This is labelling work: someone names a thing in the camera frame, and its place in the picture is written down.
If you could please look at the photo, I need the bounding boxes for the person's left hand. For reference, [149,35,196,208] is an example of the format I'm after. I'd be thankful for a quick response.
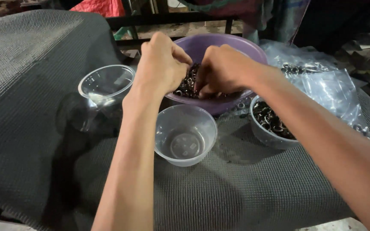
[133,31,193,97]

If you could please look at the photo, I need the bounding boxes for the person's right hand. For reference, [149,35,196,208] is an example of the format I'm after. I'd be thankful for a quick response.
[194,44,264,99]

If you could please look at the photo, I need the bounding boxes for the heap of metal rings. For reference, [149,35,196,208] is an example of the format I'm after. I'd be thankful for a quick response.
[173,63,243,100]

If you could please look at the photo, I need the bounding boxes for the purple plastic basin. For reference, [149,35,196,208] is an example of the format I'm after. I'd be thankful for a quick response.
[164,33,268,116]

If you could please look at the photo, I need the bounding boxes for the empty clear plastic bowl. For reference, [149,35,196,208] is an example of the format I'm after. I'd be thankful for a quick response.
[154,104,218,167]

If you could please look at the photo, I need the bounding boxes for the pile of dark metal rings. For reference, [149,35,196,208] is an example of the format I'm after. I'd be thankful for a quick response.
[252,101,296,140]

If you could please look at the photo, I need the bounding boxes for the clear plastic bowl with rings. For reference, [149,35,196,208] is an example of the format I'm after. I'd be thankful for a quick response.
[249,95,301,151]

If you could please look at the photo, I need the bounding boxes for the metal rings in bag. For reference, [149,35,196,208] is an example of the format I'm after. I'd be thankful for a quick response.
[281,62,325,75]

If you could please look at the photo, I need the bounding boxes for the clear plastic cup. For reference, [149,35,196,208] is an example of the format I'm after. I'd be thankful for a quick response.
[57,64,136,133]

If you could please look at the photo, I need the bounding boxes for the clear plastic bag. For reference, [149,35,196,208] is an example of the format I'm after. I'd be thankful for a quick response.
[260,39,370,142]

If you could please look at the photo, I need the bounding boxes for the red plastic bag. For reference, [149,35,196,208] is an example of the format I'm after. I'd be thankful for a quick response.
[69,0,126,18]

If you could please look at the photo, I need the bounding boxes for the grey woven mat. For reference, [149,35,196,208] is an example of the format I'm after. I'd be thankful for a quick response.
[0,9,370,231]

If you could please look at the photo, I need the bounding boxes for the dark metal bench frame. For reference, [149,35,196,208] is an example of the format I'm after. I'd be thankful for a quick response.
[105,0,246,50]

